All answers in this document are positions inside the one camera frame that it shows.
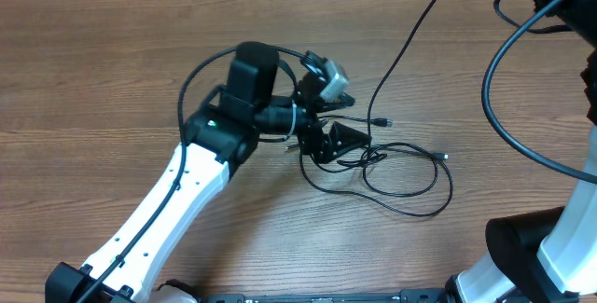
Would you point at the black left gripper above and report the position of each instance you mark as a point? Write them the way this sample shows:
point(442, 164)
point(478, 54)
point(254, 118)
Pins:
point(311, 144)

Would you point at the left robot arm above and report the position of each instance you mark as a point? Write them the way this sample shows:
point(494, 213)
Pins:
point(233, 119)

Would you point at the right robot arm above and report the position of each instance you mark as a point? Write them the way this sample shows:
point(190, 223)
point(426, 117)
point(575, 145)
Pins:
point(546, 253)

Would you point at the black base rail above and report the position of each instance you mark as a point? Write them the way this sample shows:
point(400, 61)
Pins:
point(428, 295)

